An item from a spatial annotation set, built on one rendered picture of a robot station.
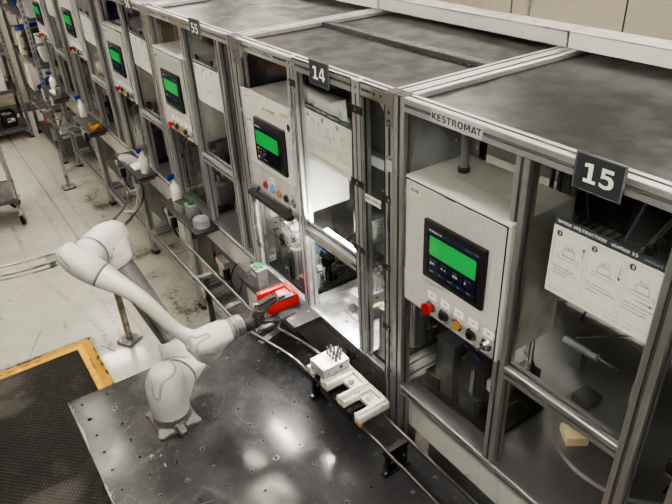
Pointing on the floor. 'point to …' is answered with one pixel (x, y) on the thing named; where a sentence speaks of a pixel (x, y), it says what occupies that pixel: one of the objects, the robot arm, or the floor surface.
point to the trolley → (10, 190)
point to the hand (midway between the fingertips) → (287, 305)
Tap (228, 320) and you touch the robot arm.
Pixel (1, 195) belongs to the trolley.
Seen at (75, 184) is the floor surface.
